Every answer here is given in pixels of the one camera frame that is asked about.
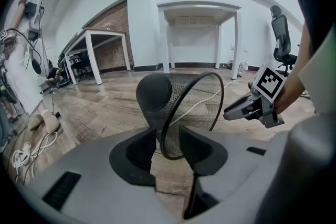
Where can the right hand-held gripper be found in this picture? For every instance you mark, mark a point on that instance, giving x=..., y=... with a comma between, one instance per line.
x=270, y=81

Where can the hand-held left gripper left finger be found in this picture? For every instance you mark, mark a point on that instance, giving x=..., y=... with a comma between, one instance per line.
x=123, y=162

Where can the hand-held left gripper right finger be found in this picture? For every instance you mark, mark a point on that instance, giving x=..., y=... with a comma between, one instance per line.
x=212, y=157

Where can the black mesh waste basket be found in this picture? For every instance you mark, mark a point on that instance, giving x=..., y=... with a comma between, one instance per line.
x=155, y=94

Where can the person's right forearm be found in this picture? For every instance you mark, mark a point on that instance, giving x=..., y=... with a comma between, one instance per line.
x=296, y=68

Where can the clear plastic bottle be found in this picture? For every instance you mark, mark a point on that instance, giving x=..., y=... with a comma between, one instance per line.
x=246, y=64
x=241, y=65

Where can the black office chair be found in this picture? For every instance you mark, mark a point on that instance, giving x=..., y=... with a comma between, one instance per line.
x=282, y=34

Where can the black power adapter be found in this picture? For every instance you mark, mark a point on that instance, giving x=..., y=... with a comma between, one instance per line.
x=57, y=114

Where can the long white socket strip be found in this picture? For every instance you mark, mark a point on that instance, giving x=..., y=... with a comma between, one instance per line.
x=193, y=20

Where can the white table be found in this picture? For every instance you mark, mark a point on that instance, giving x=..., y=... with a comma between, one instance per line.
x=197, y=5
x=105, y=32

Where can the black belt box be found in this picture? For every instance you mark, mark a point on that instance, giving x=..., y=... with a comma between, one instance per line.
x=31, y=8

